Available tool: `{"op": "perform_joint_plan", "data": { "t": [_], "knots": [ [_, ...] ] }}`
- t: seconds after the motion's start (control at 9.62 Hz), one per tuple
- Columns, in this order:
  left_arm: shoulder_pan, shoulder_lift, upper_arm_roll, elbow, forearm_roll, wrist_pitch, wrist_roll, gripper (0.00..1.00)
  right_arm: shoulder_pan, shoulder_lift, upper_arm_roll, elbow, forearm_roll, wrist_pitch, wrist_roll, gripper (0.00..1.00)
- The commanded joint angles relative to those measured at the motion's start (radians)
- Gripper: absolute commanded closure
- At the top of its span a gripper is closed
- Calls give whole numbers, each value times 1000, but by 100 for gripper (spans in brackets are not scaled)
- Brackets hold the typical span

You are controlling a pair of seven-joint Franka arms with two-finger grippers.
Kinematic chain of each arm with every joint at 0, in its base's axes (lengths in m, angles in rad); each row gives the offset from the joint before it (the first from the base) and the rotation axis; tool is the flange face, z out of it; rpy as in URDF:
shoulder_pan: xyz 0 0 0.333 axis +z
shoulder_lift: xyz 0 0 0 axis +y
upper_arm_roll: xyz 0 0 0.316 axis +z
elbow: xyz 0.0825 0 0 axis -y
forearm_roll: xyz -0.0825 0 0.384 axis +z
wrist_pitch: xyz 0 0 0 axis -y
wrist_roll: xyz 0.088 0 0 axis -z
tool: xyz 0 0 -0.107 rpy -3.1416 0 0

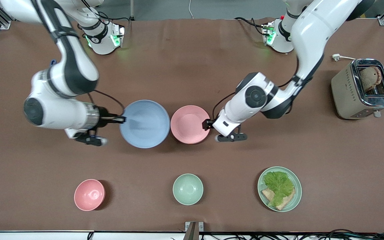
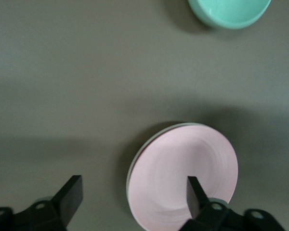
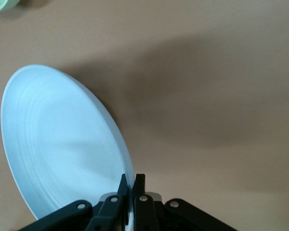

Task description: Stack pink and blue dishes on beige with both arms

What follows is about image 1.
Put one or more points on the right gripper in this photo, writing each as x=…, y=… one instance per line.
x=104, y=117

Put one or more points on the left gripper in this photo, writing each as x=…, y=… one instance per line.
x=207, y=124

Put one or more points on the large pink bowl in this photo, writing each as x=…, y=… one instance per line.
x=189, y=124

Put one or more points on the large blue bowl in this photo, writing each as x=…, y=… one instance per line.
x=145, y=125

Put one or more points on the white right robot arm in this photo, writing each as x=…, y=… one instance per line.
x=73, y=68

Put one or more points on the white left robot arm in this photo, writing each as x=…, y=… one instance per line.
x=315, y=33

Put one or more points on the small green bowl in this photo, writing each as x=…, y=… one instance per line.
x=188, y=189

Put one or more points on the small pink bowl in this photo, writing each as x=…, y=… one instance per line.
x=89, y=195

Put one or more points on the green lettuce leaf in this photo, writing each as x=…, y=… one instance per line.
x=278, y=185

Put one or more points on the thin metal pole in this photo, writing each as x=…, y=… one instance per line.
x=132, y=10

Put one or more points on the toast slice on plate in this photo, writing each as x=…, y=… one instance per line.
x=287, y=201

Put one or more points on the green plate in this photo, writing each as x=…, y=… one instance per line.
x=297, y=200

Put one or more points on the beige and chrome toaster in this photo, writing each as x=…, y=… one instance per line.
x=347, y=96

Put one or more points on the brown bread slice in toaster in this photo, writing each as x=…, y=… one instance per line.
x=370, y=78

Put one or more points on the grey metal table bracket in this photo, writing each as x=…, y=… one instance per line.
x=194, y=230

